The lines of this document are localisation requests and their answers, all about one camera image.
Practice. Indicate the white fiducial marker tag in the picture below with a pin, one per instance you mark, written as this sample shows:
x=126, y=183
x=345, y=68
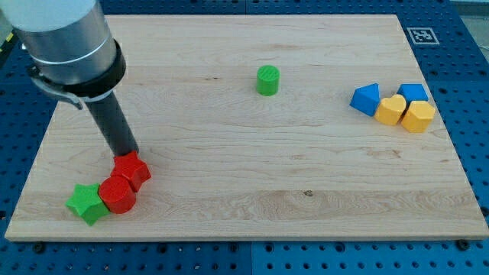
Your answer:
x=422, y=36

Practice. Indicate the blue triangle block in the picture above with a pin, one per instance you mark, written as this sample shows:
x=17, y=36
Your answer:
x=366, y=99

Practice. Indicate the yellow heart block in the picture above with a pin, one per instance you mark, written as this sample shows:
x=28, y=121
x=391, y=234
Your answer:
x=390, y=110

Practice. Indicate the wooden board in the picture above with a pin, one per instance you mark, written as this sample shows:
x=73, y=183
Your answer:
x=230, y=164

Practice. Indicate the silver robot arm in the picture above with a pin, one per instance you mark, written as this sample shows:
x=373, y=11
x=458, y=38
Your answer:
x=74, y=53

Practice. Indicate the blue cube block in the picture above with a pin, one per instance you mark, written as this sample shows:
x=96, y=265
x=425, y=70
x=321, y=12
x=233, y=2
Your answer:
x=413, y=92

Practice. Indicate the grey cable clamp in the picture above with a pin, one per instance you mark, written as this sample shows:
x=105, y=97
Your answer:
x=52, y=89

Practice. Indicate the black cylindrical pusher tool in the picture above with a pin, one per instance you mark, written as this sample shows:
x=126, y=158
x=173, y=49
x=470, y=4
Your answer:
x=112, y=123

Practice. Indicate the yellow hexagon block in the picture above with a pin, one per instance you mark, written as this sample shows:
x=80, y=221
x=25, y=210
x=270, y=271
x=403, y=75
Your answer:
x=418, y=116

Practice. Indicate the red cylinder block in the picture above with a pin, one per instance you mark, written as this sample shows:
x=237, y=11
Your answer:
x=117, y=194

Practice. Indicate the green cylinder block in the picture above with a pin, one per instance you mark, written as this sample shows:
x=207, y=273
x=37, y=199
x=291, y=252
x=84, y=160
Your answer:
x=268, y=79

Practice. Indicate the red star block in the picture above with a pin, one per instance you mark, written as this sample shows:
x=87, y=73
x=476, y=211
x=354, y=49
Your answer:
x=133, y=169

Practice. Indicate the green star block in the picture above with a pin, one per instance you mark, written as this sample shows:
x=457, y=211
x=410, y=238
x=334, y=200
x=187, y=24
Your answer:
x=86, y=203

